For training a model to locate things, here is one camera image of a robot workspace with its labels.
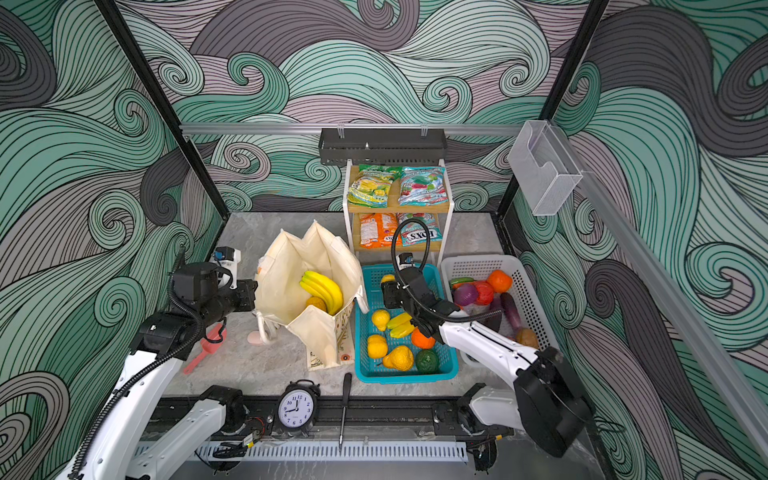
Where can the teal plastic fruit basket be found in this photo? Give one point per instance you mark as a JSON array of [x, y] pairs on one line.
[[389, 350]]

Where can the red green candy bag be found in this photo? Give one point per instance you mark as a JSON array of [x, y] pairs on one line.
[[422, 186]]

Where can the green avocado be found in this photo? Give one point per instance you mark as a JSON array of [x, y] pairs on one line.
[[427, 361]]

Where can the yellow orange bottom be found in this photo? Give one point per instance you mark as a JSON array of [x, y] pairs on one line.
[[377, 347]]

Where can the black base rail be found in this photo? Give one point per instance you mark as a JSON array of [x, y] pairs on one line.
[[268, 415]]

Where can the black handled screwdriver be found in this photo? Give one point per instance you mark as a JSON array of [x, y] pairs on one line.
[[346, 391]]

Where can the green Fox's candy bag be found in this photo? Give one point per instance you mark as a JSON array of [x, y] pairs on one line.
[[413, 234]]

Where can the orange Fox's candy bag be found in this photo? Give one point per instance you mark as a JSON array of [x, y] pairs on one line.
[[377, 230]]

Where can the white plastic vegetable basket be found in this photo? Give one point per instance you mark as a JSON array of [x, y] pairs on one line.
[[529, 309]]

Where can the wrinkled yellow fruit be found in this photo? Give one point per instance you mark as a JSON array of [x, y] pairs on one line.
[[317, 302]]

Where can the orange bell pepper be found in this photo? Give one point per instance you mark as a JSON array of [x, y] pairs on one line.
[[499, 281]]

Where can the yellow green candy bag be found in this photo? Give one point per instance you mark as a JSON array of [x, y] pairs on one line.
[[372, 184]]

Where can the black metal wall tray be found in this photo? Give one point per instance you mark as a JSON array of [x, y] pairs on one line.
[[388, 147]]

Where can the small yellow banana bunch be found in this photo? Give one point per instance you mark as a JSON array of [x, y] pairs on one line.
[[400, 326]]

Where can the yellow lemon middle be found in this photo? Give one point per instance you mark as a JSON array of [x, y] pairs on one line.
[[380, 319]]

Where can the red tomato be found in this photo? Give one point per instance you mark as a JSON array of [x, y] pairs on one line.
[[485, 293]]

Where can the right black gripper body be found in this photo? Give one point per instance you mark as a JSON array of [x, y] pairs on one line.
[[396, 299]]

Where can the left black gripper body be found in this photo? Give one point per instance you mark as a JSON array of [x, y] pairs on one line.
[[239, 299]]

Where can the white wooden two-tier shelf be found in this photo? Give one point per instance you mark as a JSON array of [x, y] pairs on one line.
[[353, 212]]

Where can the purple eggplant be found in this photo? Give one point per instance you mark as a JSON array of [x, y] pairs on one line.
[[510, 311]]

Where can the orange tangerine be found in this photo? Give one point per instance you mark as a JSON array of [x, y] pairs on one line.
[[422, 341]]

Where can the pink plastic scoop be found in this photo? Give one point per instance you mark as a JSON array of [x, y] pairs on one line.
[[210, 343]]

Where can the large yellow banana bunch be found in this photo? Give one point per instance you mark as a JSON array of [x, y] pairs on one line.
[[323, 287]]

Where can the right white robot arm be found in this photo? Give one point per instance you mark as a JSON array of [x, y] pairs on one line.
[[551, 402]]

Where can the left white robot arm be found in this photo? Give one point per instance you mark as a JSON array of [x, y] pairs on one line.
[[157, 352]]

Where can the yellow pear front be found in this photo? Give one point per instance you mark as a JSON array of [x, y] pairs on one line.
[[401, 359]]

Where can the pink round sponge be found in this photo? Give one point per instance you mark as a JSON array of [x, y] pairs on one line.
[[254, 338]]

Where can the black alarm clock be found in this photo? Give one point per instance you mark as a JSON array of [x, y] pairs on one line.
[[297, 407]]

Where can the white slotted cable duct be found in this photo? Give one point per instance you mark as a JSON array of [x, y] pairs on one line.
[[371, 451]]

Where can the brown potato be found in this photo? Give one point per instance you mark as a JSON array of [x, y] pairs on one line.
[[527, 337]]

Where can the purple onion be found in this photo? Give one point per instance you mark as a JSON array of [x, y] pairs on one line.
[[465, 294]]

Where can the clear plastic wall holder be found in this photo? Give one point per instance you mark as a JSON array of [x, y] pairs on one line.
[[545, 165]]

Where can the cream canvas grocery bag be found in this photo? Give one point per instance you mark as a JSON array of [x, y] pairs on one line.
[[280, 300]]

